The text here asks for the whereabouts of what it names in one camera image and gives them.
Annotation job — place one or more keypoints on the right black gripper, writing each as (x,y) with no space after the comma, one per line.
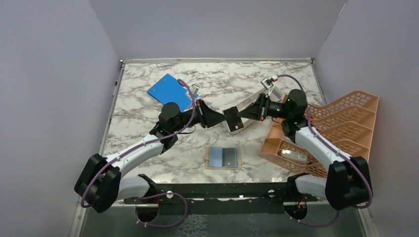
(259,110)

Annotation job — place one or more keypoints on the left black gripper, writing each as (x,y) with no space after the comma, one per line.
(208,117)

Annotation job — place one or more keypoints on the black credit card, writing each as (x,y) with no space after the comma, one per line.
(233,124)
(230,157)

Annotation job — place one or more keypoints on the beige card holder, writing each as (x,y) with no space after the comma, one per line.
(213,158)

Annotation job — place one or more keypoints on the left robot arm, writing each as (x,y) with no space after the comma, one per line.
(99,184)

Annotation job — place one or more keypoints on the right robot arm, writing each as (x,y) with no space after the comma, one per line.
(348,182)

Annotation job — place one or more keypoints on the blue plastic board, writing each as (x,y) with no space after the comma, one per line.
(168,89)

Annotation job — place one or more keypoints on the box in orange rack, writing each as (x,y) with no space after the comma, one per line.
(295,157)

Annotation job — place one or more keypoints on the orange plastic file rack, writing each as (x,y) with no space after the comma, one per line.
(347,122)

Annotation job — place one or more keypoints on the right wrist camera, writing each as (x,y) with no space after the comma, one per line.
(268,83)

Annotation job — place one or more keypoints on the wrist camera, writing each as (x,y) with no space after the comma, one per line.
(268,83)
(192,93)

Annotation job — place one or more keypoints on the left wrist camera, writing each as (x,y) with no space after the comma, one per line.
(192,93)

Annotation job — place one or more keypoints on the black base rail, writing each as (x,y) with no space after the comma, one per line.
(218,198)

